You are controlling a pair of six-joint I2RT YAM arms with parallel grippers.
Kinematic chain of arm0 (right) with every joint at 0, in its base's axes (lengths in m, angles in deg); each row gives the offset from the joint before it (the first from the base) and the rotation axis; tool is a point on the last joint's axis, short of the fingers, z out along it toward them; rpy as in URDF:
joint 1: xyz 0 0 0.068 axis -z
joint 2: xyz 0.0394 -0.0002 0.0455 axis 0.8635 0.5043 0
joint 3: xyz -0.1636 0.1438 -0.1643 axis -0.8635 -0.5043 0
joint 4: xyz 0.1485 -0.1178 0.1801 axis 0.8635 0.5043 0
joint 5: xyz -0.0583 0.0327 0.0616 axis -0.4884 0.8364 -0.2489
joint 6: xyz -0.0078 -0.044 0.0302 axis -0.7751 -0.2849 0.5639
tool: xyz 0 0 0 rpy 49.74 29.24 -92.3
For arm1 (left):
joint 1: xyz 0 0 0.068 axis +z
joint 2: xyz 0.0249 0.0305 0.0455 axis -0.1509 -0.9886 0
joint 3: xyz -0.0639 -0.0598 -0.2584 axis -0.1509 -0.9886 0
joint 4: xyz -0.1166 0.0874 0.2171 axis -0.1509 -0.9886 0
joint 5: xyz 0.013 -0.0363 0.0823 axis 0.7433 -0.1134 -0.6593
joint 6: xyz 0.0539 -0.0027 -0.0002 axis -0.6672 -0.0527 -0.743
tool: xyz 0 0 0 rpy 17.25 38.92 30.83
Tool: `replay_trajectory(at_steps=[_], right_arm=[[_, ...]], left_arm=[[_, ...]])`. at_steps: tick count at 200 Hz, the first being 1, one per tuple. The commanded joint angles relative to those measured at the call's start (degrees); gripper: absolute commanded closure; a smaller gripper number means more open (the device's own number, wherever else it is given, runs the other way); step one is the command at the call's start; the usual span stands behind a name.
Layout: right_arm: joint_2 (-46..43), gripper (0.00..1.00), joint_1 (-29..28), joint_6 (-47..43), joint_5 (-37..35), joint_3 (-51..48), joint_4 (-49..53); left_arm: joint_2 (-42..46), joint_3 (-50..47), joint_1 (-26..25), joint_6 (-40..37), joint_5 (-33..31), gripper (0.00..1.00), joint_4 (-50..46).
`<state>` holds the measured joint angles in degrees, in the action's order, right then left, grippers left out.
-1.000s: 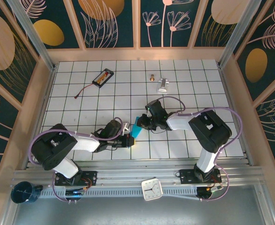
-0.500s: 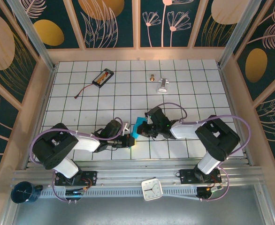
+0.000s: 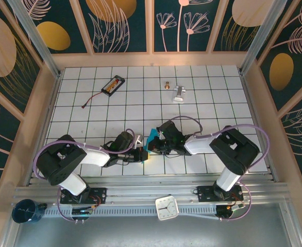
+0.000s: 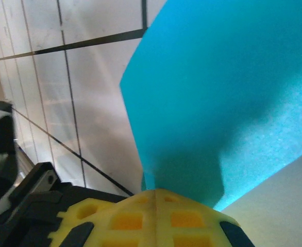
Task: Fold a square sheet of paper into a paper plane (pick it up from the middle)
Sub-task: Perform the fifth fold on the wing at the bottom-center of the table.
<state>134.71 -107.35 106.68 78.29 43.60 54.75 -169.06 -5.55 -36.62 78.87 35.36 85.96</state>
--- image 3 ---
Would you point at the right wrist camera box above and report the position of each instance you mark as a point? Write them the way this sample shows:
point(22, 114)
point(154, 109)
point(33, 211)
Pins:
point(161, 136)

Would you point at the black battery holder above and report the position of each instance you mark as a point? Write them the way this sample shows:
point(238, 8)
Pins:
point(113, 85)

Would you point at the black controller board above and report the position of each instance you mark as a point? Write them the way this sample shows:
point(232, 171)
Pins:
point(224, 212)
point(81, 212)

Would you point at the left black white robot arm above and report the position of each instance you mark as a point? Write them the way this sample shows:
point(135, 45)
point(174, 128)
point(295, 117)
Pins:
point(97, 157)

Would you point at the aluminium mounting rail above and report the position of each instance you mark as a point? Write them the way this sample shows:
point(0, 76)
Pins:
point(146, 191)

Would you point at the white square clock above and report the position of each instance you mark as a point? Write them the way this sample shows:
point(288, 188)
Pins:
point(167, 208)

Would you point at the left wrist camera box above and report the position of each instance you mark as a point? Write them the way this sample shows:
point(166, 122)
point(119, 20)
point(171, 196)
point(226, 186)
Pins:
point(138, 139)

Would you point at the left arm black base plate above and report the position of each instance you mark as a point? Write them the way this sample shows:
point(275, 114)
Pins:
point(100, 194)

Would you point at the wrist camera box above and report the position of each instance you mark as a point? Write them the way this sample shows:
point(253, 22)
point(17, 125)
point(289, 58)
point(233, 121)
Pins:
point(161, 136)
point(138, 139)

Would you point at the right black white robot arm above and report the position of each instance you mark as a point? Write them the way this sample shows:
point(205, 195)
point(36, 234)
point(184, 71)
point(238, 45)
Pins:
point(198, 145)

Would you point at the blue square paper sheet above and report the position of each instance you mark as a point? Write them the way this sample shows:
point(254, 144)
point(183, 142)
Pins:
point(153, 133)

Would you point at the dark blue mug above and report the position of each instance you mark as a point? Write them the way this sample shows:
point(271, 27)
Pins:
point(24, 212)

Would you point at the aluminium frame post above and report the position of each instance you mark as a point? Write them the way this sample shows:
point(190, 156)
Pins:
point(37, 43)
point(259, 33)

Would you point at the small brass screw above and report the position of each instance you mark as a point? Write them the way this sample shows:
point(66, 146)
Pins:
point(167, 85)

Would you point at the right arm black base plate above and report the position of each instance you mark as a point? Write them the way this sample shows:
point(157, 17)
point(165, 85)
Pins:
point(203, 193)

